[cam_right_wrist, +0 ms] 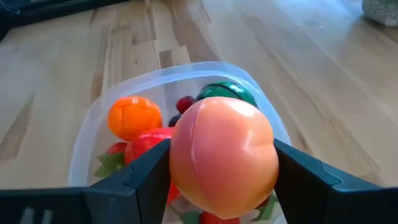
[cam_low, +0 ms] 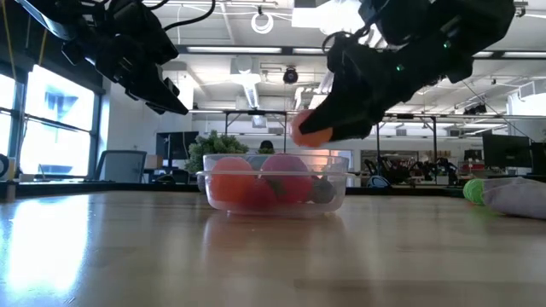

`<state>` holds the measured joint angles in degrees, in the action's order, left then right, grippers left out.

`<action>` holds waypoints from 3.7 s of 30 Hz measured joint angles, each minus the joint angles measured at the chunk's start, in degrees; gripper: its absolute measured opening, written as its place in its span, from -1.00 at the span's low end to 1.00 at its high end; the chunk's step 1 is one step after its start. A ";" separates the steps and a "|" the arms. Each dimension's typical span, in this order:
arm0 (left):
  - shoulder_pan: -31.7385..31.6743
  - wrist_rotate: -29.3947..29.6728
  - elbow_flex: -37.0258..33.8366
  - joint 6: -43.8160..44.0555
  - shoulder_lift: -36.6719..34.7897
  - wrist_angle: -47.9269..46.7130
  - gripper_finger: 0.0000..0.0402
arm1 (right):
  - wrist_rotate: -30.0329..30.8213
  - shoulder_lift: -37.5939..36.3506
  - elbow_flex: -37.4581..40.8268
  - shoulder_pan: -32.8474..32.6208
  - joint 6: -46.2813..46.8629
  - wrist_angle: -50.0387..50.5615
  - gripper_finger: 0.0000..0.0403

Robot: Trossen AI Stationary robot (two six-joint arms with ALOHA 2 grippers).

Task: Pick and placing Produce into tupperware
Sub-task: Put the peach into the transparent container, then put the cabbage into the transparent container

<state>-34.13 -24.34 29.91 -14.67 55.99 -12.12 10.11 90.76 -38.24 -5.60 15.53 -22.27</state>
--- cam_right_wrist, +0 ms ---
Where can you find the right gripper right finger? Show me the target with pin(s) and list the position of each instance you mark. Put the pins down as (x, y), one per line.
(326, 202)

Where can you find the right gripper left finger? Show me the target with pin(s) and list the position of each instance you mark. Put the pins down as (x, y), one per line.
(93, 205)

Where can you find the red strawberry with green leaves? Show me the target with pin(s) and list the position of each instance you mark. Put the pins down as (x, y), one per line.
(116, 147)

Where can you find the clear plastic tupperware container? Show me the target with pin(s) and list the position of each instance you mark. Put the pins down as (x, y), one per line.
(93, 124)

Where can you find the pink round fruit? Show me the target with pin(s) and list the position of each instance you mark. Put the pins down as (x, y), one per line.
(146, 143)

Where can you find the small orange tomato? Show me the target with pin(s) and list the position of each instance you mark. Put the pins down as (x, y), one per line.
(133, 118)

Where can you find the large toy peach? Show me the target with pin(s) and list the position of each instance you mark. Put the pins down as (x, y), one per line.
(224, 155)

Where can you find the dark toy blueberry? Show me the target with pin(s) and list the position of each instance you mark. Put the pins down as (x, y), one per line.
(174, 120)

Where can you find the green striped toy watermelon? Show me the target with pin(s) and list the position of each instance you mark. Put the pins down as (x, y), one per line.
(224, 90)

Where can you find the green succulent in white pot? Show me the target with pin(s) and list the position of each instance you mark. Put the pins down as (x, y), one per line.
(381, 12)

